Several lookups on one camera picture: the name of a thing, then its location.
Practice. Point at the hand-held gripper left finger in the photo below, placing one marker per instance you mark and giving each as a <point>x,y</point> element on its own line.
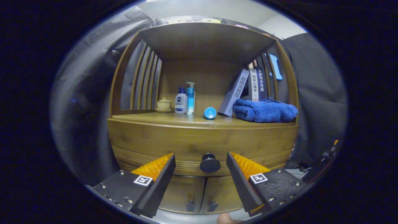
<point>157,186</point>

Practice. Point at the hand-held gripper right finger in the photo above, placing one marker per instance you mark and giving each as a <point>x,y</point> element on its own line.
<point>244,186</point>

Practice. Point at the blue and white cream tube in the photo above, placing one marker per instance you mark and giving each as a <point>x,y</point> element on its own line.
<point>210,113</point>

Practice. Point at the wooden cabinet door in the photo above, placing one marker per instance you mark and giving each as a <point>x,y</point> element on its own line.
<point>222,193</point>
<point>180,193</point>

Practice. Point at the wooden countertop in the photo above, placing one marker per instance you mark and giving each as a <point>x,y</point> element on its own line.
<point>174,118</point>

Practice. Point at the wooden cabinet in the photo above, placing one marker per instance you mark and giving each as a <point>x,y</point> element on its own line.
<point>199,77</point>

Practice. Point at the black equipment with orange clip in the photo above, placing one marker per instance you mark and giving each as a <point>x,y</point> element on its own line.
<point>317,168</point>

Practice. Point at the folded blue towel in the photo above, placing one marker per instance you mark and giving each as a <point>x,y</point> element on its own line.
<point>264,112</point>

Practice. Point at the beige lidded teacup with saucer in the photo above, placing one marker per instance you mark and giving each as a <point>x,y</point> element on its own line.
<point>164,104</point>

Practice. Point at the white lotion bottle blue cap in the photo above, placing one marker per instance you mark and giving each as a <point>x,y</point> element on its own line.
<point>181,102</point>

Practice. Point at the blue pump bottle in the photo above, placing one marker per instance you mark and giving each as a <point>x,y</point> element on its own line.
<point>190,99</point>

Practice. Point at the grey book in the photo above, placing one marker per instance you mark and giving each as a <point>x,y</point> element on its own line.
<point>233,93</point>

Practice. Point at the dark blue book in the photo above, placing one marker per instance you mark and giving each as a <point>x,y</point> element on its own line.
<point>261,84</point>

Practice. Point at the black backdrop cloth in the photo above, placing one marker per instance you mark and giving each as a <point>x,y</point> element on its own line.
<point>80,109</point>

